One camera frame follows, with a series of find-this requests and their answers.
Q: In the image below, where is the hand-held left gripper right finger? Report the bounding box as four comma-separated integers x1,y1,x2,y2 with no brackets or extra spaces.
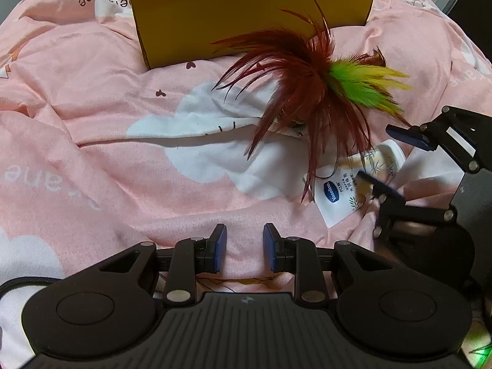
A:
262,223,391,308

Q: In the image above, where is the yellow cardboard box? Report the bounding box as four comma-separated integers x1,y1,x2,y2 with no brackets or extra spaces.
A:
126,0,381,71

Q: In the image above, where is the pink cloud print blanket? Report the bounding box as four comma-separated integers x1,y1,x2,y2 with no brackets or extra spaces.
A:
0,0,492,369

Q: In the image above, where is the white lotion tube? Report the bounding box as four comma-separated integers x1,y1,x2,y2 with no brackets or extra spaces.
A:
303,140,407,228

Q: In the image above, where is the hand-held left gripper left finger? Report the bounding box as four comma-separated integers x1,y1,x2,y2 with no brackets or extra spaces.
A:
98,223,228,308

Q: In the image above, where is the black cord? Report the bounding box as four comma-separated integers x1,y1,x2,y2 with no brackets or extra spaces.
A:
0,277,59,305

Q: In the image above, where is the red and green feather toy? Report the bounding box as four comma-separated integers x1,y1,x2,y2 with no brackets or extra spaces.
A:
209,0,414,205

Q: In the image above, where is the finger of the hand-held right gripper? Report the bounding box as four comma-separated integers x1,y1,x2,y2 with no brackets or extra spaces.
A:
385,105,492,174
355,171,459,244

